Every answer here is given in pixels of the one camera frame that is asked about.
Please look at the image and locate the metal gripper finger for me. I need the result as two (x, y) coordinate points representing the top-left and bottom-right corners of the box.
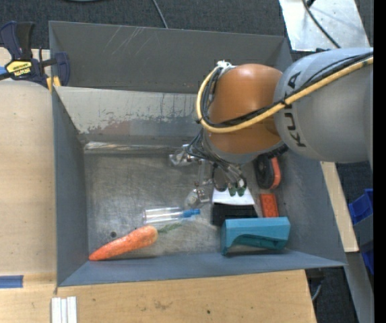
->
(168, 147), (195, 167)
(183, 186), (212, 211)

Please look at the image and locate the black and white box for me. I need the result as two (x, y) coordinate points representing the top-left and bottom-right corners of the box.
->
(210, 188), (259, 227)

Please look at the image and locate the clear plastic bottle blue cap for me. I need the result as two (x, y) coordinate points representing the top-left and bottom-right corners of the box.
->
(142, 206), (202, 225)

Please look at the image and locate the black and orange round tool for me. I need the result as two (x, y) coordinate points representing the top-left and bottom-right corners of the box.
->
(253, 155), (283, 191)

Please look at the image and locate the orange toy brick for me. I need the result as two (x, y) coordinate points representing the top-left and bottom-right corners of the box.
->
(259, 192), (280, 219)

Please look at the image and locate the grey metal bin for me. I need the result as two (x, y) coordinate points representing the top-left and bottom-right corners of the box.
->
(48, 20), (349, 287)

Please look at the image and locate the teal plastic block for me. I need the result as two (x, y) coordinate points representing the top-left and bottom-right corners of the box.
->
(220, 216), (292, 257)

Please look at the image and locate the orange toy carrot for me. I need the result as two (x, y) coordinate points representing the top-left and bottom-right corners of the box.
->
(88, 221), (184, 262)

